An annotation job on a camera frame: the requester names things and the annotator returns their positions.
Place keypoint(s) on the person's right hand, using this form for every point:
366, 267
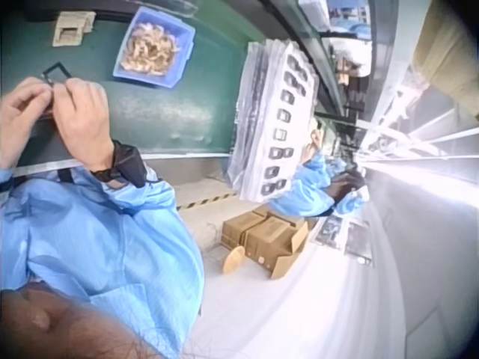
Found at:
84, 123

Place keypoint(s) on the person's left hand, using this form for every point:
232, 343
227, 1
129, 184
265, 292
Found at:
16, 119

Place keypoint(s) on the person's right fingers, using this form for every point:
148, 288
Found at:
80, 91

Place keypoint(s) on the person's left fingers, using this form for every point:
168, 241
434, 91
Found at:
31, 93

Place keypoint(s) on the small black frame part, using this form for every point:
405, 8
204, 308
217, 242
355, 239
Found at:
56, 71

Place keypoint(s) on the dark grey work pad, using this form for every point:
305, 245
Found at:
41, 144

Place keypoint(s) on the beige plastic fixture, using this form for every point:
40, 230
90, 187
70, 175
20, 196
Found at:
71, 30

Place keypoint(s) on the black wrist band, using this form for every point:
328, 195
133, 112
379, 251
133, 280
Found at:
125, 162

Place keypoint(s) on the pile of beige small parts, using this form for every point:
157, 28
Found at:
151, 46

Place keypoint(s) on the blue plastic bin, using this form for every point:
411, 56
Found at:
183, 41

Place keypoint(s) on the stack of bagged white trays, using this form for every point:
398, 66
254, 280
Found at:
273, 123

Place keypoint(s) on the closed brown cardboard box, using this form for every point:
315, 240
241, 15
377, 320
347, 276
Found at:
237, 230

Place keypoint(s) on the round wooden stool seat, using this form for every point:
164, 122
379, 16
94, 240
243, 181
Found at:
234, 260

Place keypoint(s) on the open brown cardboard box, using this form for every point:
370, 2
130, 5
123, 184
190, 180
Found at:
273, 247

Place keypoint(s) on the bagged trays of dark parts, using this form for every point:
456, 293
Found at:
344, 237

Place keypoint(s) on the white metal shelf rack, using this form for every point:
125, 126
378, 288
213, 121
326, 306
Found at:
423, 131

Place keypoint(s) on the beige board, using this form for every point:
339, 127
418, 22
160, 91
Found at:
445, 56

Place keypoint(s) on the conveyor line with frame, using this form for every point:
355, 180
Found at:
329, 45

